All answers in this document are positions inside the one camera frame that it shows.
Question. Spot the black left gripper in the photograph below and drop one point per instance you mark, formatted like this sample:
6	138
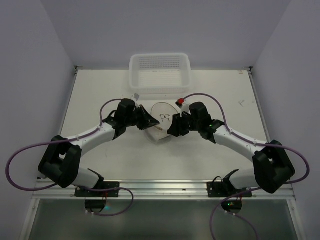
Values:
139	116

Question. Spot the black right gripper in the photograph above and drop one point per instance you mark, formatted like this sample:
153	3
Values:
180	124

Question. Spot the white mesh laundry bag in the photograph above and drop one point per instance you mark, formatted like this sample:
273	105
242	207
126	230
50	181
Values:
162	112

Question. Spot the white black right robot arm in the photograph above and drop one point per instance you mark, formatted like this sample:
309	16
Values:
272	167

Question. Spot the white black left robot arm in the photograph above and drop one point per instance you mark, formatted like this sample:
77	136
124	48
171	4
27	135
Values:
61	160

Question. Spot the white perforated plastic basket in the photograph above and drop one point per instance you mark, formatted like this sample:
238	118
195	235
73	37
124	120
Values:
160	73

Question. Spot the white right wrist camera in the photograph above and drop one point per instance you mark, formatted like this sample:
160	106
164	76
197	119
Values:
183	104

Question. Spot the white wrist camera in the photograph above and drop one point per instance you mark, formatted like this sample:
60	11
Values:
135	98
183	104

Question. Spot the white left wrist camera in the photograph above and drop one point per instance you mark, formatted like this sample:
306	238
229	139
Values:
135	98

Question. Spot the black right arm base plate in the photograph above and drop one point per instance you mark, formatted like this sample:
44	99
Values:
218	189

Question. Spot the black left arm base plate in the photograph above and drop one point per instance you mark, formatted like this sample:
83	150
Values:
105	189

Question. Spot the aluminium table edge rail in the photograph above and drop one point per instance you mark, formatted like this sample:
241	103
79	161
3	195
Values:
165	190

